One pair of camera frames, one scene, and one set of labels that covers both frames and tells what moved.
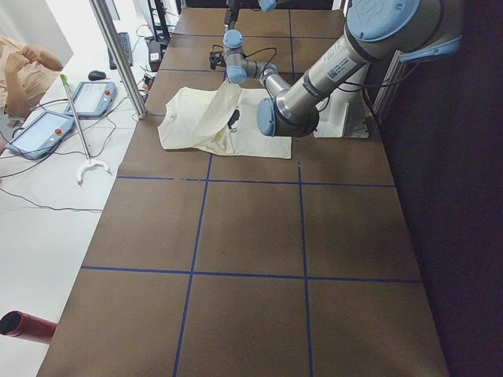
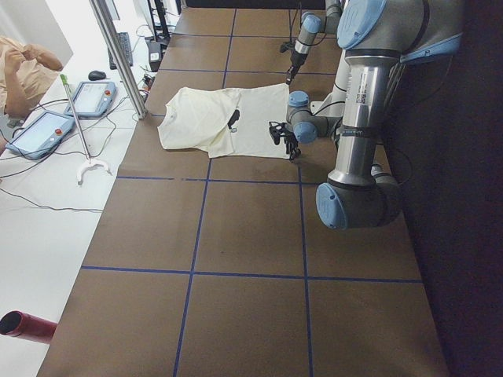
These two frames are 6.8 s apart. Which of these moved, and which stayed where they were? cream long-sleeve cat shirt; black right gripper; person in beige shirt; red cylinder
Moved: black right gripper
Stayed: red cylinder; cream long-sleeve cat shirt; person in beige shirt
